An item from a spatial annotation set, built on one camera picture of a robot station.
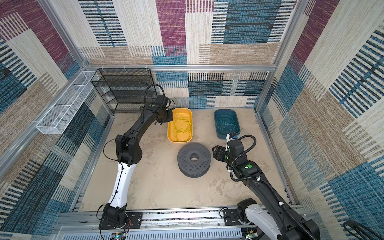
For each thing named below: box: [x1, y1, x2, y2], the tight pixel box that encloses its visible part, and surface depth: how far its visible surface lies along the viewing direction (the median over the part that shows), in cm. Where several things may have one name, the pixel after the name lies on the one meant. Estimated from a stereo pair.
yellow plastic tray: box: [167, 108, 193, 143], surface depth 104 cm
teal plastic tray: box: [214, 109, 241, 140], surface depth 111 cm
